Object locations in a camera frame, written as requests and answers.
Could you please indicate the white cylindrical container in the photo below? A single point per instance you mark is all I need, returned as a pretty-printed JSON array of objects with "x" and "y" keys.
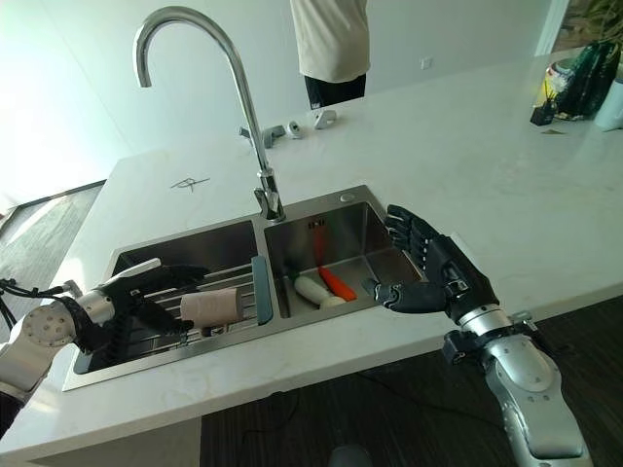
[{"x": 610, "y": 104}]

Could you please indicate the white wall socket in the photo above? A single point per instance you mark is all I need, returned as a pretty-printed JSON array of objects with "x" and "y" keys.
[{"x": 426, "y": 62}]

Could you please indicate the person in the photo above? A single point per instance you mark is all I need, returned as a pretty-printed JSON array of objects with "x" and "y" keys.
[{"x": 333, "y": 48}]

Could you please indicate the sink drain rack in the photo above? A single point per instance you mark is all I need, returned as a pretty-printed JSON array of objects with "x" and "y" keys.
[{"x": 214, "y": 301}]

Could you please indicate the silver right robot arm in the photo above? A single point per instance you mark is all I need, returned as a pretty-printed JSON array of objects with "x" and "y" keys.
[{"x": 525, "y": 374}]

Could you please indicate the white angular device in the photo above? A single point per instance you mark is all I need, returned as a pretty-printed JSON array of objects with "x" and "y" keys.
[{"x": 324, "y": 118}]

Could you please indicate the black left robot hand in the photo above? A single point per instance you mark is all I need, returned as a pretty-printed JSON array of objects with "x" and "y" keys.
[{"x": 146, "y": 292}]

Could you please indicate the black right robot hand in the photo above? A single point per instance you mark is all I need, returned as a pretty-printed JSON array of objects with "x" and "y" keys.
[{"x": 438, "y": 277}]

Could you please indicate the black reed diffuser bottle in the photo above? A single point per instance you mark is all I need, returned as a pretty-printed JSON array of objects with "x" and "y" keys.
[{"x": 544, "y": 111}]

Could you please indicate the orange carrot toy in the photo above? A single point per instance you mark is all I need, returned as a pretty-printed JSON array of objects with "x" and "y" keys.
[{"x": 338, "y": 283}]

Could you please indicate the dark green plant bag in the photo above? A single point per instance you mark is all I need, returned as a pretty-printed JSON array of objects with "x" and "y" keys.
[{"x": 586, "y": 80}]

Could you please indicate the stainless steel double sink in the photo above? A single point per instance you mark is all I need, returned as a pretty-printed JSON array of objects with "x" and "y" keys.
[{"x": 243, "y": 272}]

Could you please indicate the chrome gooseneck faucet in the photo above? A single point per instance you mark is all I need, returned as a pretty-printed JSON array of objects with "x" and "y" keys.
[{"x": 229, "y": 97}]

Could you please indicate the small white grey device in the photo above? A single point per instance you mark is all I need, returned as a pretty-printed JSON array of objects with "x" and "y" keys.
[{"x": 294, "y": 129}]

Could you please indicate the white radish toy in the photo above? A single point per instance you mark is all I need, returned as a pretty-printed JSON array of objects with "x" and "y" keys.
[{"x": 314, "y": 291}]

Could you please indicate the beige cup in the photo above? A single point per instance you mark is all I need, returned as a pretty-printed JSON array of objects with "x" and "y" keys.
[{"x": 211, "y": 307}]

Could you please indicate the small silver bracket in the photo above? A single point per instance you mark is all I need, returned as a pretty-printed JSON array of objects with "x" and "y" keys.
[{"x": 273, "y": 134}]

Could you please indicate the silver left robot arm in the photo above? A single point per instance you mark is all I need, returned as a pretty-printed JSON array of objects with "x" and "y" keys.
[{"x": 53, "y": 326}]

